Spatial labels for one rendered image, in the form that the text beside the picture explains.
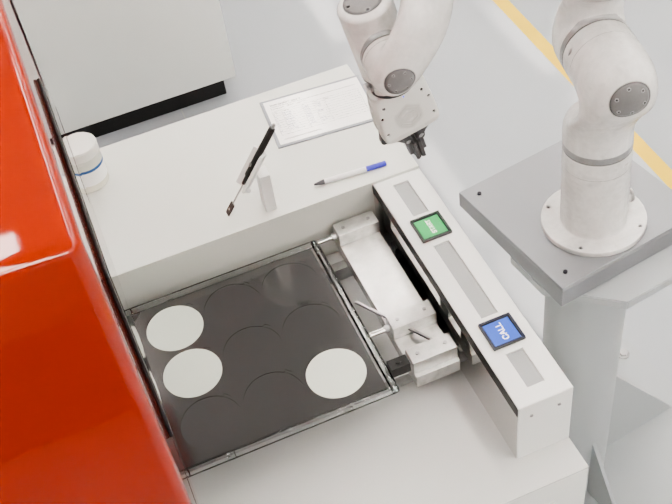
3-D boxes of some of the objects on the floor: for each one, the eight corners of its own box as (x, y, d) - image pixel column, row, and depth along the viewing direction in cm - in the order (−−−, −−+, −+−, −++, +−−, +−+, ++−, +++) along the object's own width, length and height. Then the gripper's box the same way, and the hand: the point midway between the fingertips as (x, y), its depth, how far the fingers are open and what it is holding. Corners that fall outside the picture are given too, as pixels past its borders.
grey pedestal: (624, 340, 283) (659, 101, 223) (747, 460, 255) (825, 223, 195) (466, 433, 269) (458, 204, 209) (578, 569, 241) (606, 351, 181)
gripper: (422, 39, 168) (447, 118, 182) (339, 84, 168) (371, 160, 182) (442, 65, 163) (467, 144, 177) (357, 111, 163) (388, 187, 177)
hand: (415, 144), depth 178 cm, fingers closed
